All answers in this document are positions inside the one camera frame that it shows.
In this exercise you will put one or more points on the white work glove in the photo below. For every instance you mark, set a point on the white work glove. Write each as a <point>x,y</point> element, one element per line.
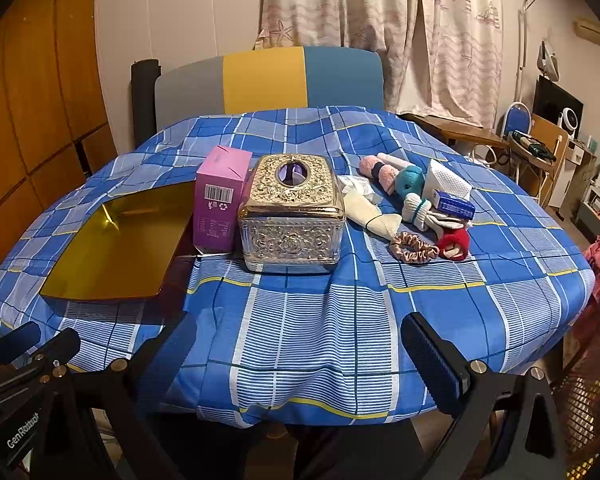
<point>421,214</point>

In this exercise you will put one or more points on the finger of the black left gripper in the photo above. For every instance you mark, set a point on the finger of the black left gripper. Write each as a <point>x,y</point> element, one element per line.
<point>7,345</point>
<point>57,351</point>

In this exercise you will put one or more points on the gold tray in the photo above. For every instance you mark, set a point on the gold tray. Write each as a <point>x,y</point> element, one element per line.
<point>125,248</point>

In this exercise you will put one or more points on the black monitor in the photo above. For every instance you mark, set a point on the black monitor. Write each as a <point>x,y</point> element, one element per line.
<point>550,99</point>

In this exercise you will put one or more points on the white crumpled cloth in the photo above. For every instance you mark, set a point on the white crumpled cloth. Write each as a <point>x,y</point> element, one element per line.
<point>361,185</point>

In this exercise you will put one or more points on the white small fan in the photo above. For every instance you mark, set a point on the white small fan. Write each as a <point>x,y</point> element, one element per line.
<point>568,120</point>

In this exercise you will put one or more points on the pink cardboard box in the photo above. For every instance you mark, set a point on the pink cardboard box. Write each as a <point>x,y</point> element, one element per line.
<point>220,180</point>

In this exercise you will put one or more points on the blue plaid tablecloth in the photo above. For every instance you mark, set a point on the blue plaid tablecloth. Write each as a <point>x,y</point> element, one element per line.
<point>321,349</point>

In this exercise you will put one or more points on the blue folding chair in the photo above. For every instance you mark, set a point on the blue folding chair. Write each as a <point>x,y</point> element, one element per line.
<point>516,119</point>

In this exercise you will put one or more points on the white floor lamp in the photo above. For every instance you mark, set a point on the white floor lamp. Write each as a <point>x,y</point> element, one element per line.
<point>522,48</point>

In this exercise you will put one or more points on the wooden side desk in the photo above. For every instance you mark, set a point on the wooden side desk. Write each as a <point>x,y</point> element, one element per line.
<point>450,131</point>

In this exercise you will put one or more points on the patterned beige curtain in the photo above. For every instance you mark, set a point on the patterned beige curtain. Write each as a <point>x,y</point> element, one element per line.
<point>440,57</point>

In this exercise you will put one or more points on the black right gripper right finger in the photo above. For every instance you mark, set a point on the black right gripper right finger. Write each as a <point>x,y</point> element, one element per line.
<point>441,366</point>

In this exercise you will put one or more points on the teal plush ball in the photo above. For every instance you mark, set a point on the teal plush ball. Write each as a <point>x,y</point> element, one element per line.
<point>410,179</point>

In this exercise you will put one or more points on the ornate gold tissue box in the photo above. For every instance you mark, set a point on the ornate gold tissue box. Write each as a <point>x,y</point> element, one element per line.
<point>291,217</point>

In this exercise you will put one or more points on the pink towel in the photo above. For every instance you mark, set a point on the pink towel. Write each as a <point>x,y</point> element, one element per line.
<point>372,167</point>

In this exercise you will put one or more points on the blue tissue packet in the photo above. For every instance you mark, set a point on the blue tissue packet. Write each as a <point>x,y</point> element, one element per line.
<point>453,205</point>

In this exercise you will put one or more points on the red knit item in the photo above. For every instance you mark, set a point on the red knit item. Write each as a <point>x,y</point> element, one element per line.
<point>454,244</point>

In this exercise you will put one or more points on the beige sock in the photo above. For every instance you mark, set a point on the beige sock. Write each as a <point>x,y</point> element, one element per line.
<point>368,216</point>

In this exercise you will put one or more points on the pink satin scrunchie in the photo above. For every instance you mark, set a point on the pink satin scrunchie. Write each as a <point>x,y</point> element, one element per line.
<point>410,249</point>

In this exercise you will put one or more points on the white mesh pouch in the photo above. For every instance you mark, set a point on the white mesh pouch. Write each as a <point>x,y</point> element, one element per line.
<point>441,178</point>

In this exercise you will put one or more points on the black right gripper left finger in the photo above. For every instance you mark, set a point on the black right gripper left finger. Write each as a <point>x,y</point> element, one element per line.
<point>163,357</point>

